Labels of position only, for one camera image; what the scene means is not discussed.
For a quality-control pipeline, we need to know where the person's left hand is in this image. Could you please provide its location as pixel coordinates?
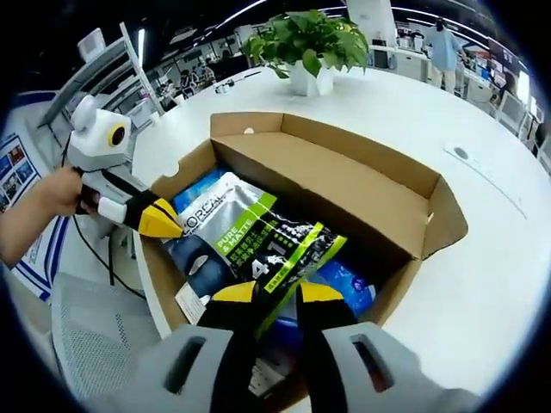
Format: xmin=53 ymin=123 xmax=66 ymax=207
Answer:
xmin=45 ymin=165 xmax=103 ymax=218

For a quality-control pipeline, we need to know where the green potted plant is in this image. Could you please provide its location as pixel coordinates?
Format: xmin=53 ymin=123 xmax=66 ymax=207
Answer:
xmin=241 ymin=9 xmax=371 ymax=97

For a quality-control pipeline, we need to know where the grey mesh office chair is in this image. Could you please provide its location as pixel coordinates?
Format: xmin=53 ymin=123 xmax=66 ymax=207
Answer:
xmin=50 ymin=273 xmax=161 ymax=391

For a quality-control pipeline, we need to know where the dark blue packet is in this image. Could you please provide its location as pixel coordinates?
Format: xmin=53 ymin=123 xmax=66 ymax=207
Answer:
xmin=164 ymin=234 xmax=236 ymax=302

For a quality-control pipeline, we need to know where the white mesh office chair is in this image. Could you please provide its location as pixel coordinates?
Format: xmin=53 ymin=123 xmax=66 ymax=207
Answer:
xmin=498 ymin=91 xmax=534 ymax=135

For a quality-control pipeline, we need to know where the white box device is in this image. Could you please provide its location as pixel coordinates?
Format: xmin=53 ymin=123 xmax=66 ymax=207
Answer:
xmin=78 ymin=28 xmax=108 ymax=60

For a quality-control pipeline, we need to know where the white desk socket panel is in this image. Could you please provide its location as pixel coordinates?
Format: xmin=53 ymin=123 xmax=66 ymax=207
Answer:
xmin=443 ymin=143 xmax=529 ymax=219

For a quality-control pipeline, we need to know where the blue tissue pack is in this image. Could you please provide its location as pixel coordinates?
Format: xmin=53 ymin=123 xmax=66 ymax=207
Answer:
xmin=275 ymin=256 xmax=381 ymax=330

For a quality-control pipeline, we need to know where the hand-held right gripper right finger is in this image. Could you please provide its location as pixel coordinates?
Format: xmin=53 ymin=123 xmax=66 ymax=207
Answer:
xmin=294 ymin=281 xmax=434 ymax=413

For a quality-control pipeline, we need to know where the brown cardboard shoe box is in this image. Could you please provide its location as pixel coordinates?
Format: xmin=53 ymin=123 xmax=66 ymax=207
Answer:
xmin=136 ymin=112 xmax=469 ymax=405

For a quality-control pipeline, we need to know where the light blue wet wipes packet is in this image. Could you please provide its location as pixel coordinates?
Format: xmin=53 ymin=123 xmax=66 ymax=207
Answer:
xmin=171 ymin=169 xmax=227 ymax=212

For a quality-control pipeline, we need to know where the silver green black pouch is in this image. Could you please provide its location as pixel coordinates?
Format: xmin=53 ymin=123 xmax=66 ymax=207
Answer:
xmin=174 ymin=171 xmax=349 ymax=341

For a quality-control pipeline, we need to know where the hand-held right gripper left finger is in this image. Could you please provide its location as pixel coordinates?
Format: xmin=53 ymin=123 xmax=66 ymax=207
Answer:
xmin=124 ymin=281 xmax=259 ymax=413

